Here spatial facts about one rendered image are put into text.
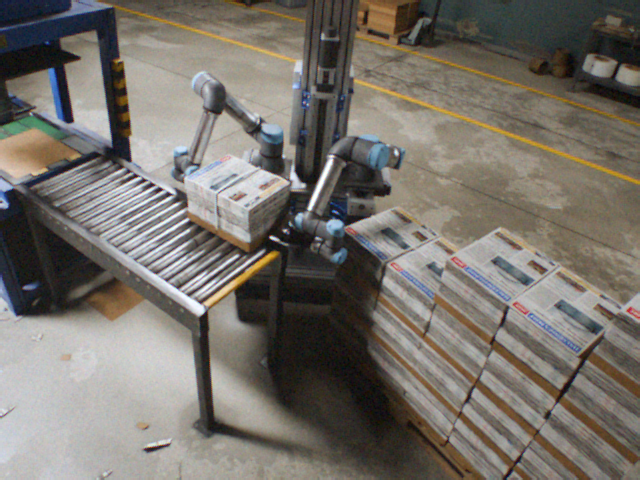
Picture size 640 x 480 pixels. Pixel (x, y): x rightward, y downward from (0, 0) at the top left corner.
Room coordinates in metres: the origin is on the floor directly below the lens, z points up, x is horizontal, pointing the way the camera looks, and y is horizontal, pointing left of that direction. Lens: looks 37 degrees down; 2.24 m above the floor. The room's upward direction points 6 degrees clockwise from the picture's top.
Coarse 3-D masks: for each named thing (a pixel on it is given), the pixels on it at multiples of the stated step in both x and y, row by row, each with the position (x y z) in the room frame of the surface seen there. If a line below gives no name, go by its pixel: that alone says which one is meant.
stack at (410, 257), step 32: (352, 224) 1.97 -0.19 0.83; (384, 224) 1.99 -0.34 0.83; (416, 224) 2.02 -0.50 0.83; (352, 256) 1.86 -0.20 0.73; (384, 256) 1.75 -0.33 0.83; (416, 256) 1.78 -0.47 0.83; (448, 256) 1.80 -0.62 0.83; (352, 288) 1.83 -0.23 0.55; (384, 288) 1.69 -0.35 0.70; (416, 288) 1.57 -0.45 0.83; (352, 320) 1.81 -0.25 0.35; (384, 320) 1.65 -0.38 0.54; (416, 320) 1.53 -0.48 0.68; (448, 320) 1.43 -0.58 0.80; (384, 352) 1.62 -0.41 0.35; (416, 352) 1.49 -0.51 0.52; (448, 352) 1.39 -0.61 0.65; (480, 352) 1.30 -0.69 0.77; (416, 384) 1.46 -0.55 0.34; (448, 384) 1.34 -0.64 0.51; (512, 384) 1.18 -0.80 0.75; (448, 416) 1.31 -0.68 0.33; (480, 416) 1.21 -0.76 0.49; (544, 416) 1.06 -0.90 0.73; (480, 448) 1.16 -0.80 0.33; (512, 448) 1.08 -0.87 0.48
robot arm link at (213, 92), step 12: (204, 84) 2.27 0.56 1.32; (216, 84) 2.26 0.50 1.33; (204, 96) 2.23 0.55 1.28; (216, 96) 2.22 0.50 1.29; (204, 108) 2.20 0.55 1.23; (216, 108) 2.20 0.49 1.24; (204, 120) 2.19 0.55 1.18; (216, 120) 2.21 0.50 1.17; (204, 132) 2.17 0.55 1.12; (192, 144) 2.17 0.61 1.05; (204, 144) 2.17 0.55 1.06; (192, 156) 2.14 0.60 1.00; (180, 168) 2.18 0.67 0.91; (192, 168) 2.11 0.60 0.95
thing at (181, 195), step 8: (96, 152) 2.45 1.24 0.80; (104, 152) 2.45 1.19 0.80; (112, 160) 2.37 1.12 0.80; (120, 160) 2.38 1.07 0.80; (128, 168) 2.30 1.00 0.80; (136, 168) 2.31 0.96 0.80; (136, 176) 2.26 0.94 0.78; (144, 176) 2.24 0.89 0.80; (152, 176) 2.25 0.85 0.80; (152, 184) 2.19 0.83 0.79; (160, 184) 2.18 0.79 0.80; (168, 184) 2.19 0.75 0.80; (168, 192) 2.12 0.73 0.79; (176, 192) 2.12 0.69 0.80; (184, 192) 2.13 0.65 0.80; (184, 200) 2.06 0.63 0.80; (272, 240) 1.82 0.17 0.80; (256, 248) 1.81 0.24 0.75; (272, 248) 1.76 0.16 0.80; (280, 248) 1.77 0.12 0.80; (264, 256) 1.79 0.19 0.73; (280, 256) 1.74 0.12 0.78; (272, 264) 1.76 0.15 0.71; (280, 264) 1.74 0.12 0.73; (280, 272) 1.74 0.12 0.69
